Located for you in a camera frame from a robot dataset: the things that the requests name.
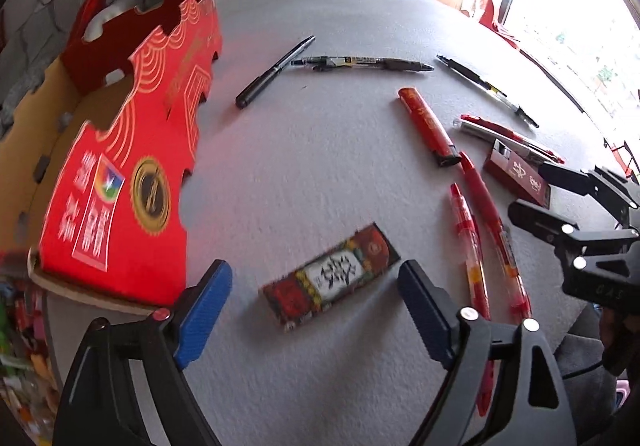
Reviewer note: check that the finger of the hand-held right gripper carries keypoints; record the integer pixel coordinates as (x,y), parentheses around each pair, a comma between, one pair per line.
(537,218)
(565,178)

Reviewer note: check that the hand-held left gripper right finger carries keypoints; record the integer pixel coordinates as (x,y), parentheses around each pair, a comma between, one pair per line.
(425,313)

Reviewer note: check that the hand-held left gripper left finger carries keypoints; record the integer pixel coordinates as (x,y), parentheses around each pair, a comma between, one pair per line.
(205,313)

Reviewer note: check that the dark red cigarette box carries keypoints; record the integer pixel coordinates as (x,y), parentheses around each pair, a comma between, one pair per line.
(515,173)

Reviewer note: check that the red gel pen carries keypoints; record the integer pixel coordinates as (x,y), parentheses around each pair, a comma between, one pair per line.
(484,391)
(492,127)
(465,231)
(487,206)

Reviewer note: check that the patterned small box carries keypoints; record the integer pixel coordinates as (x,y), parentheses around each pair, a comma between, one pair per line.
(330,276)

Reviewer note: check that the red lighter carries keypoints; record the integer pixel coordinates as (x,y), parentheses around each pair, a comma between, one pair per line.
(425,121)

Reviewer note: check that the red cardboard box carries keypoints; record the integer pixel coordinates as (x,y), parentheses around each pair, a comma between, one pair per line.
(125,151)

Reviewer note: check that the black and clear pen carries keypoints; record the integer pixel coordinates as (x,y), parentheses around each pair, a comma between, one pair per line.
(470,75)

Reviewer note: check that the red paper decoration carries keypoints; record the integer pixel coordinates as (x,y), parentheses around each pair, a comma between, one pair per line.
(492,21)

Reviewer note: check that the window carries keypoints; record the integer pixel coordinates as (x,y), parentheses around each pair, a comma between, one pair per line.
(565,1)

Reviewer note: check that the pile of snack packets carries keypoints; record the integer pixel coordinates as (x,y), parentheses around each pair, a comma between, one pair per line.
(22,351)

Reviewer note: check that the black gel pen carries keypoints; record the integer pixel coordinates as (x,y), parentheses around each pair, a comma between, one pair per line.
(370,63)

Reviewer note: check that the black capped pen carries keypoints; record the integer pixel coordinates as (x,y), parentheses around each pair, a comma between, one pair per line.
(275,72)

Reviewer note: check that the grey striped blanket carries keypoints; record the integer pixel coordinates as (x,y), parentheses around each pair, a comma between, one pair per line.
(40,36)

